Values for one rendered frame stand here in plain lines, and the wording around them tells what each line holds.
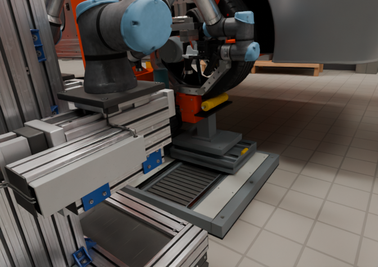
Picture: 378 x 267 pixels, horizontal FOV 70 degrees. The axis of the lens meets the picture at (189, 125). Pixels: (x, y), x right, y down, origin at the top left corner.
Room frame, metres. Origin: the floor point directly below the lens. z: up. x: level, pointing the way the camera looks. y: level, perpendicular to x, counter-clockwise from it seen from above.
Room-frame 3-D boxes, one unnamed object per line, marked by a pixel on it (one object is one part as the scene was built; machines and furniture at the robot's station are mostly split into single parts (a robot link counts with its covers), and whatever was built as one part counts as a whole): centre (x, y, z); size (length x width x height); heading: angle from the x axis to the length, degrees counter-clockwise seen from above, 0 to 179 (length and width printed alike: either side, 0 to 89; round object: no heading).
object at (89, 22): (0.78, 0.21, 0.98); 0.13 x 0.12 x 0.14; 51
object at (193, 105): (1.66, -0.04, 0.48); 0.16 x 0.12 x 0.17; 143
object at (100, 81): (0.79, 0.22, 0.87); 0.15 x 0.15 x 0.10
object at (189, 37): (1.36, -0.03, 0.93); 0.09 x 0.05 x 0.05; 143
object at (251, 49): (1.16, -0.25, 0.85); 0.11 x 0.08 x 0.09; 53
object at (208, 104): (1.64, -0.18, 0.51); 0.29 x 0.06 x 0.06; 143
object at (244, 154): (1.74, -0.16, 0.13); 0.50 x 0.36 x 0.10; 53
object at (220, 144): (1.77, -0.12, 0.32); 0.40 x 0.30 x 0.28; 53
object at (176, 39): (1.57, 0.02, 0.85); 0.21 x 0.14 x 0.14; 143
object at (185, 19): (1.47, -0.03, 1.03); 0.19 x 0.18 x 0.11; 143
